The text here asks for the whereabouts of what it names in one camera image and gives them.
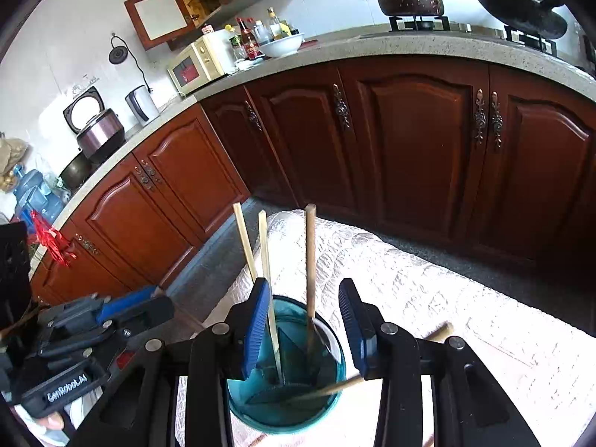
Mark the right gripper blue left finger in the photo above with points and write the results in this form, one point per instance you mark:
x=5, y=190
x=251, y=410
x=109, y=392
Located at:
x=248, y=322

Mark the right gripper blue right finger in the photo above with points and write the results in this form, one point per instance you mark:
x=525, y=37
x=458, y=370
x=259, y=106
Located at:
x=362, y=323

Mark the bamboo chopstick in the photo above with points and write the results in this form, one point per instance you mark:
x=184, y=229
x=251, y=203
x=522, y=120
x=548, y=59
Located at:
x=438, y=335
x=245, y=240
x=310, y=218
x=265, y=264

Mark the left gloved hand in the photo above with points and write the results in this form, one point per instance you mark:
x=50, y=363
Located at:
x=52, y=430

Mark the floral white utensil holder cup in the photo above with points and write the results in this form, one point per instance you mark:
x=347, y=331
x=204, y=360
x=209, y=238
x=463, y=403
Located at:
x=257, y=401

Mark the blue water bottle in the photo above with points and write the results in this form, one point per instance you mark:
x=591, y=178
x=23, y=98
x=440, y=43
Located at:
x=33, y=194

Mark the quilted white table cover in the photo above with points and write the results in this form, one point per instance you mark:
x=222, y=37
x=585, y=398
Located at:
x=509, y=375

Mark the rice cooker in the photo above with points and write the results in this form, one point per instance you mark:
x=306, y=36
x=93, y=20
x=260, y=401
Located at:
x=97, y=129

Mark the silver kettle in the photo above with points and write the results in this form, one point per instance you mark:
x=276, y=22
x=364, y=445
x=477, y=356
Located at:
x=141, y=105

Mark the cream microwave oven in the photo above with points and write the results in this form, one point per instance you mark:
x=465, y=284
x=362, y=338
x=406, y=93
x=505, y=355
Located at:
x=202, y=62

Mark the red sauce bottle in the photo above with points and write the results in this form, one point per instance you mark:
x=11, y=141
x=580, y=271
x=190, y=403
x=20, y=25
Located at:
x=249, y=42

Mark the white bowl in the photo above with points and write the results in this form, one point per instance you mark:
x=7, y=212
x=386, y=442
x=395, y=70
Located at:
x=283, y=46

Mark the yellow oil bottle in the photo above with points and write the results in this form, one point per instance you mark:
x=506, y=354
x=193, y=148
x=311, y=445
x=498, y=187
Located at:
x=278, y=28

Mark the gas stove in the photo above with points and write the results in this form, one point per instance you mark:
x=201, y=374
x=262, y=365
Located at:
x=443, y=23

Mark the black wok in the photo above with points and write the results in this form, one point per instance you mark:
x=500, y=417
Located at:
x=529, y=16

